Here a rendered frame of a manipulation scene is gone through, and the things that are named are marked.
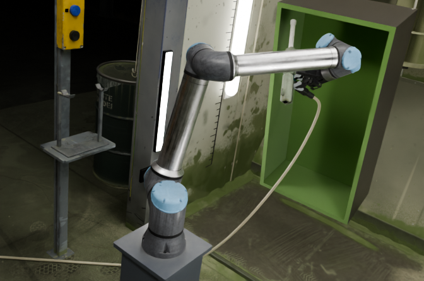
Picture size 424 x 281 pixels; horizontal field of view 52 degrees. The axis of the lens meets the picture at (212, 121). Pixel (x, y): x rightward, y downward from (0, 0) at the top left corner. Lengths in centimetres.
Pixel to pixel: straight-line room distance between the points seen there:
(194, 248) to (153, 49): 115
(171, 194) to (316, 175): 147
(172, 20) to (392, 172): 203
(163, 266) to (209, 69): 81
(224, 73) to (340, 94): 124
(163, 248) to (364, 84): 148
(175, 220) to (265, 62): 72
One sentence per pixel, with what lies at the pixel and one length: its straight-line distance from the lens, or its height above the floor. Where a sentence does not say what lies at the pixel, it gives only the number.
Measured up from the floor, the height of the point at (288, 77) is 131.
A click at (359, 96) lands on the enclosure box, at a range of 270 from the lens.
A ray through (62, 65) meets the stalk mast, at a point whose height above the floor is 120.
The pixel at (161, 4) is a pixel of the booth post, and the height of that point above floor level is 152.
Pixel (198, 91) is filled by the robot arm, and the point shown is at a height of 130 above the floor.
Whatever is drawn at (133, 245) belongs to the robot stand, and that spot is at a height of 64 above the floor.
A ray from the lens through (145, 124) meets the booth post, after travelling 267.
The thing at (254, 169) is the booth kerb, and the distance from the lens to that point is 386.
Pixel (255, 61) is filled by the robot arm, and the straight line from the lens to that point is 167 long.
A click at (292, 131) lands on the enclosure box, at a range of 301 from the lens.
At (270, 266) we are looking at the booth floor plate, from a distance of 292.
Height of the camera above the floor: 185
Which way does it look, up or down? 22 degrees down
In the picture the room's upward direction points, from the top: 9 degrees clockwise
